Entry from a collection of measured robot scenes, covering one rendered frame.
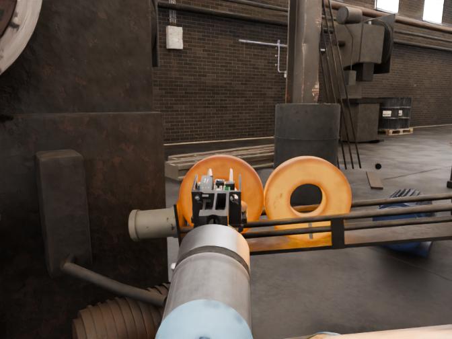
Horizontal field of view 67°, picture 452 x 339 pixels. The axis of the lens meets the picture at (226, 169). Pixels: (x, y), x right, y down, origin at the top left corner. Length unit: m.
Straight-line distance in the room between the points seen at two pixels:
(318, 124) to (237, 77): 5.40
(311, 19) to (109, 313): 4.37
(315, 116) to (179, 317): 2.74
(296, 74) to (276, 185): 4.26
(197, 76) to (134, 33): 6.82
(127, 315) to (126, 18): 0.64
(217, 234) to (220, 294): 0.09
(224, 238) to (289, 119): 2.66
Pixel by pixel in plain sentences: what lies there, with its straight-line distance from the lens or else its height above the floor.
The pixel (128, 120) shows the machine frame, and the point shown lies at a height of 0.85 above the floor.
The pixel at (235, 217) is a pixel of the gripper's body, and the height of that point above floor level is 0.73.
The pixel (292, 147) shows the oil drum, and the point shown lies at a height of 0.51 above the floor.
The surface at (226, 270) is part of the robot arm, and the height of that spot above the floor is 0.72.
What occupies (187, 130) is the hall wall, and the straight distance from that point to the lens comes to 7.60.
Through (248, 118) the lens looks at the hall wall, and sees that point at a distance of 8.43.
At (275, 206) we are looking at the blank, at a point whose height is 0.71.
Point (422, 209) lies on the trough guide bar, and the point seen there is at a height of 0.72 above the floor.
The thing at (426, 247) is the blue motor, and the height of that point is 0.04.
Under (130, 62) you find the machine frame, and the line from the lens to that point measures 0.89.
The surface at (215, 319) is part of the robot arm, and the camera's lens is 0.33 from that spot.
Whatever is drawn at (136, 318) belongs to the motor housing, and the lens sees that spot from 0.68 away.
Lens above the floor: 0.90
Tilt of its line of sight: 11 degrees down
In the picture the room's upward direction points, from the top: straight up
